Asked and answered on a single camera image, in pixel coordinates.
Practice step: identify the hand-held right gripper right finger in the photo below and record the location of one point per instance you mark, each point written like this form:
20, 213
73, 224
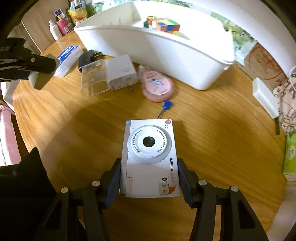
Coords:
185, 184

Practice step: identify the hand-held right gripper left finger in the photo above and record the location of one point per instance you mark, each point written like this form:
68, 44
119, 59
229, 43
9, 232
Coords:
113, 184

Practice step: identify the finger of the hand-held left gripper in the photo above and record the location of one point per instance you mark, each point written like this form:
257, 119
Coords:
41, 63

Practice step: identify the blue and white box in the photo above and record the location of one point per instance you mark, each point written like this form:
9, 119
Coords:
68, 59

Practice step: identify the white toy camera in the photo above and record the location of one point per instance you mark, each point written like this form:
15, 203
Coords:
148, 178

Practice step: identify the black charger plug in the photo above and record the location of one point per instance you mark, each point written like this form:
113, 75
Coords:
86, 59

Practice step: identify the white charger plug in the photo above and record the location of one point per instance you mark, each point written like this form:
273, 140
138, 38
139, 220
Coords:
121, 71

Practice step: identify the pink correction tape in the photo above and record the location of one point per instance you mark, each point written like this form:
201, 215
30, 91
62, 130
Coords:
157, 84

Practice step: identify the white plastic storage bin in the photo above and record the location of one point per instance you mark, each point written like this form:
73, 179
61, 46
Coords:
175, 55

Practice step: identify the colourful puzzle cube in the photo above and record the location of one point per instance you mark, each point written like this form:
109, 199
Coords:
165, 25

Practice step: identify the small white bottle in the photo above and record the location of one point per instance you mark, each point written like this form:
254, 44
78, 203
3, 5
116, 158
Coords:
55, 30

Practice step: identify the wooden bookshelf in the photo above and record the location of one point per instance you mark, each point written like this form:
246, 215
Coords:
34, 27

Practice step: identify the pink printed can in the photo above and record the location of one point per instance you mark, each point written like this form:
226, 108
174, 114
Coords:
64, 25

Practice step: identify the white and blue tube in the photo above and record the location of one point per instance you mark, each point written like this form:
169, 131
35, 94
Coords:
60, 14

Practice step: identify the clear plastic case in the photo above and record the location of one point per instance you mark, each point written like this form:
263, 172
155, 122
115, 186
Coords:
93, 78

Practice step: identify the yellow printed carton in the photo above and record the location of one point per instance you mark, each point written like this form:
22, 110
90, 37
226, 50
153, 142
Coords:
79, 12

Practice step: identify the pink cloth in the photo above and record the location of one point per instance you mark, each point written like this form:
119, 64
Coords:
8, 139

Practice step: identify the black pen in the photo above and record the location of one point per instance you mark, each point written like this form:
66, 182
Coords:
277, 126

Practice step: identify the green tissue pack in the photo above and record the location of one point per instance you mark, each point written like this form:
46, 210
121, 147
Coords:
291, 157

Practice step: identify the white soap box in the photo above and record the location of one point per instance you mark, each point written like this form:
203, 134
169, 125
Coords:
264, 97

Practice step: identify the orange cartoon sheet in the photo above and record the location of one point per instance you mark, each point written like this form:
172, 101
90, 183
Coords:
263, 60

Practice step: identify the grape print sheet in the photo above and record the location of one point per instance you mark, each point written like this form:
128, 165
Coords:
240, 32

